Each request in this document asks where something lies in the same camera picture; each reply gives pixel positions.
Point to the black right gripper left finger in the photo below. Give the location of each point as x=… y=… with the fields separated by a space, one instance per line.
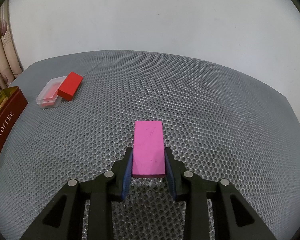
x=62 y=217

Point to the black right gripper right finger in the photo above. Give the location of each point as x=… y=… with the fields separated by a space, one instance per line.
x=211 y=205

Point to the pink wooden block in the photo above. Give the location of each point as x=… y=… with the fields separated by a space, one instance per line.
x=148 y=150

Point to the grey honeycomb mesh mat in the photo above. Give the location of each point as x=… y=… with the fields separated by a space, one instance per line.
x=219 y=122

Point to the clear box with red insert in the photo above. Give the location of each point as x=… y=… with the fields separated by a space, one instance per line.
x=48 y=97

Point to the red gold toffee tin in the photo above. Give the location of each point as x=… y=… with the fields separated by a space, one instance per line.
x=12 y=104

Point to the red wooden block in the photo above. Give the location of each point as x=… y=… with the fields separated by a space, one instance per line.
x=69 y=86

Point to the beige patterned curtain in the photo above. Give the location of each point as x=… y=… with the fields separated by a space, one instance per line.
x=10 y=67

